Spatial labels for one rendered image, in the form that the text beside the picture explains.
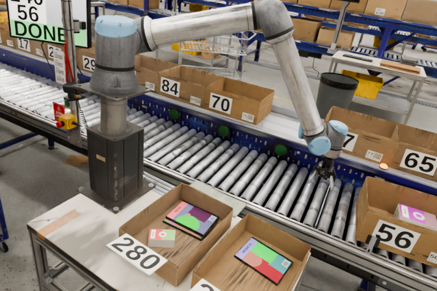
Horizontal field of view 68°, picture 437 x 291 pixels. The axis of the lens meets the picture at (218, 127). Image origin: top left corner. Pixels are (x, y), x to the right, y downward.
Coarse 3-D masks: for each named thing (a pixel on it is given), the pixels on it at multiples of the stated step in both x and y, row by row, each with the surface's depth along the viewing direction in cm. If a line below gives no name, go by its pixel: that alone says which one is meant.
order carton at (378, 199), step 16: (368, 176) 159; (368, 192) 162; (384, 192) 159; (400, 192) 156; (416, 192) 153; (368, 208) 136; (384, 208) 162; (416, 208) 156; (432, 208) 153; (368, 224) 137; (400, 224) 132; (432, 240) 129; (416, 256) 134
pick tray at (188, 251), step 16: (176, 192) 147; (192, 192) 146; (160, 208) 139; (208, 208) 144; (224, 208) 139; (128, 224) 123; (144, 224) 132; (160, 224) 135; (224, 224) 132; (144, 240) 126; (176, 240) 128; (192, 240) 129; (208, 240) 122; (176, 256) 121; (192, 256) 114; (160, 272) 113; (176, 272) 108
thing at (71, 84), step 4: (64, 84) 177; (68, 84) 176; (72, 84) 176; (76, 84) 176; (64, 88) 177; (68, 88) 176; (72, 88) 174; (68, 92) 177; (72, 92) 175; (76, 92) 174; (80, 92) 176; (84, 92) 178; (68, 96) 180; (72, 96) 179; (76, 96) 179; (68, 100) 181; (72, 100) 179
